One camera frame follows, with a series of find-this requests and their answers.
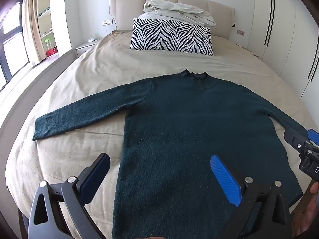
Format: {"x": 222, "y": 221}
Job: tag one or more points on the red crate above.
{"x": 51, "y": 52}

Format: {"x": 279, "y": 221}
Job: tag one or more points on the white wardrobe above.
{"x": 289, "y": 29}

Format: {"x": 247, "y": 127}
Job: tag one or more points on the wall switch panel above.
{"x": 107, "y": 22}

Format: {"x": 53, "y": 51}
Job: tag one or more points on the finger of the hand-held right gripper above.
{"x": 294, "y": 139}
{"x": 314, "y": 136}

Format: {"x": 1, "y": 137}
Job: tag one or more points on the folded white duvet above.
{"x": 174, "y": 10}

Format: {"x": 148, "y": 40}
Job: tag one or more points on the zebra print pillow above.
{"x": 172, "y": 36}

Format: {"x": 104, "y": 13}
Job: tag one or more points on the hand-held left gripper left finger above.
{"x": 96, "y": 178}

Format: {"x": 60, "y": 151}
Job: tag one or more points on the bed with beige sheet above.
{"x": 99, "y": 62}

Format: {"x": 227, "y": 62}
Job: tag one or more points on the beige curtain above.
{"x": 31, "y": 29}

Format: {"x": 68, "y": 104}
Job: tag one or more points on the green lidded jar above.
{"x": 47, "y": 44}

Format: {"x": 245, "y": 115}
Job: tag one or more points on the black framed window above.
{"x": 12, "y": 52}

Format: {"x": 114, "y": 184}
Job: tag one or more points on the white wall shelf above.
{"x": 47, "y": 25}

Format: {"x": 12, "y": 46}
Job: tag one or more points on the dark teal sweater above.
{"x": 179, "y": 129}

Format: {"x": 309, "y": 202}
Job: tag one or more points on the small item on nightstand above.
{"x": 92, "y": 39}

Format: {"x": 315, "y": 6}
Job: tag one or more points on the wall socket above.
{"x": 240, "y": 31}

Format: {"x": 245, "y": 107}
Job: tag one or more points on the person's right hand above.
{"x": 310, "y": 211}

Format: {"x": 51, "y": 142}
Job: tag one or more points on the white nightstand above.
{"x": 83, "y": 48}

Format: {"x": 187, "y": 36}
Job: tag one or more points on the beige padded headboard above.
{"x": 127, "y": 12}

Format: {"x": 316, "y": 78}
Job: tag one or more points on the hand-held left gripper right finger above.
{"x": 225, "y": 181}

